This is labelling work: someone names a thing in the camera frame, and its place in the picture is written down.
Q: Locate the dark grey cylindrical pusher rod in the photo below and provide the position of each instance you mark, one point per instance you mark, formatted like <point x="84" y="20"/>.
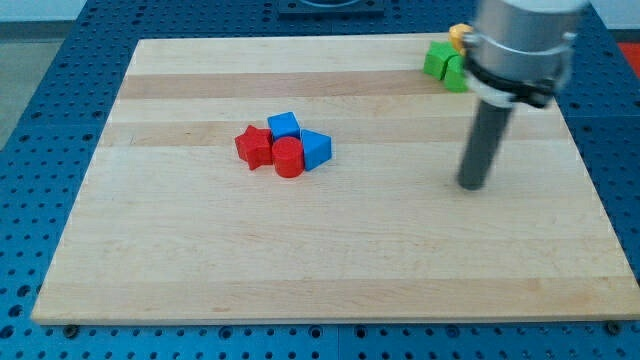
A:
<point x="483" y="142"/>

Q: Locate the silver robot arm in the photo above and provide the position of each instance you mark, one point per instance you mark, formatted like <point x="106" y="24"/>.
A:
<point x="518" y="51"/>

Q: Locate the yellow hexagon block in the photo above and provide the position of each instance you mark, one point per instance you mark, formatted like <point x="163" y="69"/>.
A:
<point x="456" y="36"/>

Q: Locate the light wooden board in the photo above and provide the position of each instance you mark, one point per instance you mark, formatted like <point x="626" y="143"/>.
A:
<point x="170" y="226"/>

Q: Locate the green rounded block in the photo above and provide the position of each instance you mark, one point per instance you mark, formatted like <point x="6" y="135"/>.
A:
<point x="454" y="78"/>

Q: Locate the green cube block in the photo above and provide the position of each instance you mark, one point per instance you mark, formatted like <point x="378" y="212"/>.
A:
<point x="437" y="57"/>

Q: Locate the blue triangular block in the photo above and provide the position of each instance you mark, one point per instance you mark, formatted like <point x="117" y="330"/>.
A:
<point x="317" y="148"/>

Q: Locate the red cylinder block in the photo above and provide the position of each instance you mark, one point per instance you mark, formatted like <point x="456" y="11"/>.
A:
<point x="288" y="157"/>

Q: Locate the blue cube block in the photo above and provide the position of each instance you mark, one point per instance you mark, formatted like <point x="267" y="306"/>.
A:
<point x="284" y="125"/>

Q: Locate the red star block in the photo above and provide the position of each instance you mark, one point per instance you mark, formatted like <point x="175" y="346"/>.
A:
<point x="254" y="146"/>

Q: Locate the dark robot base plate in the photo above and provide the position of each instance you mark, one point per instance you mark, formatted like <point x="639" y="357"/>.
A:
<point x="328" y="8"/>

